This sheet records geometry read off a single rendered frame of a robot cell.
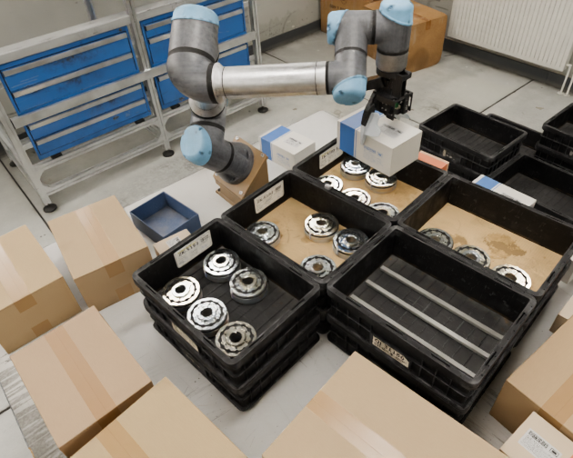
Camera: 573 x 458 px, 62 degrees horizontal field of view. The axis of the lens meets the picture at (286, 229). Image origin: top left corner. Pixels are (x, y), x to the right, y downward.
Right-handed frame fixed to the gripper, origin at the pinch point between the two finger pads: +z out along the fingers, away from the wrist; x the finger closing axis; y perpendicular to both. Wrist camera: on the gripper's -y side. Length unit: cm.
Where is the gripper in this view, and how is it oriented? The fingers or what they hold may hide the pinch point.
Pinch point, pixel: (377, 134)
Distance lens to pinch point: 137.6
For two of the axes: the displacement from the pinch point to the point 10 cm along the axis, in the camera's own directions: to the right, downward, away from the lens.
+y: 6.5, 5.0, -5.8
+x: 7.6, -4.7, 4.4
